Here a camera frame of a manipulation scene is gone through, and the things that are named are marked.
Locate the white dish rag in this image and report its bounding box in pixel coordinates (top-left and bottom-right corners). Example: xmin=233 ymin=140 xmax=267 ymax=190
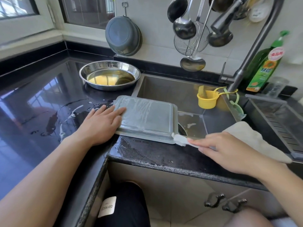
xmin=222 ymin=121 xmax=293 ymax=165

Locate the hanging steel ladles and skimmer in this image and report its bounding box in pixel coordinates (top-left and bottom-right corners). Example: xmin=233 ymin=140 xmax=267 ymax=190
xmin=167 ymin=0 xmax=189 ymax=24

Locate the clear plastic cup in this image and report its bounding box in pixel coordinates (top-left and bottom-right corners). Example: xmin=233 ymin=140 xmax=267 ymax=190
xmin=263 ymin=76 xmax=289 ymax=98

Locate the person's right forearm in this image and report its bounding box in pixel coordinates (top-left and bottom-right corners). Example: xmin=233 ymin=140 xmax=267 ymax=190
xmin=256 ymin=160 xmax=303 ymax=227

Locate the steel soup ladle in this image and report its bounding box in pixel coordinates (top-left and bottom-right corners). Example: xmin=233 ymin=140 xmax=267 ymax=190
xmin=172 ymin=0 xmax=198 ymax=40

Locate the orange-handled brass ladle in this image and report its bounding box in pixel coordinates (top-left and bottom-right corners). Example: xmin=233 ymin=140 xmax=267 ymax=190
xmin=208 ymin=0 xmax=235 ymax=13

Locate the green hanging sponge holder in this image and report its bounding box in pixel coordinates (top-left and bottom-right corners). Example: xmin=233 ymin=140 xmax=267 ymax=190
xmin=223 ymin=90 xmax=247 ymax=122

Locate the yellow-handled steel ladle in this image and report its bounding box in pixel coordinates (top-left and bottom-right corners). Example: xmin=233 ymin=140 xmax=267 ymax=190
xmin=179 ymin=0 xmax=216 ymax=73

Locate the stainless steel sink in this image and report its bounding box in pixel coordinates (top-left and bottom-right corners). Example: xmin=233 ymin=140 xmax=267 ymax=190
xmin=130 ymin=74 xmax=252 ymax=140

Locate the yellow hanging sink cup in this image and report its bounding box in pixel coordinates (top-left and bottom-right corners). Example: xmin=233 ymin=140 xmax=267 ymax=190
xmin=196 ymin=85 xmax=240 ymax=110

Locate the round steel pan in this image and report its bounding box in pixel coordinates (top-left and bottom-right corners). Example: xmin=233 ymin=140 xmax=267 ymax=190
xmin=177 ymin=121 xmax=188 ymax=137

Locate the dark green hanging basin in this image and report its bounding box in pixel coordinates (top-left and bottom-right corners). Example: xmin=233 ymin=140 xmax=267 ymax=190
xmin=135 ymin=21 xmax=143 ymax=55

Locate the rectangular steel tray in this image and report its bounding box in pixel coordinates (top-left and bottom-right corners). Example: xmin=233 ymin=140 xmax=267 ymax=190
xmin=112 ymin=95 xmax=180 ymax=145

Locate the grey hanging basin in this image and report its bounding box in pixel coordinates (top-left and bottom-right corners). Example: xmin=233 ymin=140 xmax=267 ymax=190
xmin=105 ymin=15 xmax=140 ymax=57

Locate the white dish brush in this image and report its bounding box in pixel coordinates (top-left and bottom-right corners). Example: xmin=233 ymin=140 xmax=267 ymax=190
xmin=247 ymin=0 xmax=274 ymax=23

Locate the black cabinet door handle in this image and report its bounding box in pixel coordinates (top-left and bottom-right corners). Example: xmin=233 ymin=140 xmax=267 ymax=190
xmin=222 ymin=198 xmax=248 ymax=214
xmin=204 ymin=192 xmax=226 ymax=208

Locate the round steel basin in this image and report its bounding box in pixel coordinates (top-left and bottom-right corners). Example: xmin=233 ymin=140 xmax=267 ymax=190
xmin=79 ymin=60 xmax=142 ymax=92

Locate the person's left forearm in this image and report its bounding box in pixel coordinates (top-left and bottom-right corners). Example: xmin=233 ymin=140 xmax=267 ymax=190
xmin=0 ymin=135 xmax=95 ymax=227

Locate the person's right hand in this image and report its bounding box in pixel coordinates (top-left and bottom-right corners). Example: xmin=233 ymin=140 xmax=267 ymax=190
xmin=186 ymin=132 xmax=266 ymax=177

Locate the white cleaning brush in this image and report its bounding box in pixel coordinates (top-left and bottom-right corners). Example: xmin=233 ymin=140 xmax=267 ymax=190
xmin=172 ymin=133 xmax=209 ymax=150

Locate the steel gooseneck faucet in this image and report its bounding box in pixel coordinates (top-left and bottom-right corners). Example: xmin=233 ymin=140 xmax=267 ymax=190
xmin=210 ymin=0 xmax=286 ymax=94

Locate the green dish soap bottle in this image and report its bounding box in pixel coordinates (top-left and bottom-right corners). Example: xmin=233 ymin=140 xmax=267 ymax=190
xmin=245 ymin=30 xmax=290 ymax=93

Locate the person's left hand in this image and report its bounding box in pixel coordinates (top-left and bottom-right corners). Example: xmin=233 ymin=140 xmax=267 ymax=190
xmin=75 ymin=105 xmax=128 ymax=147

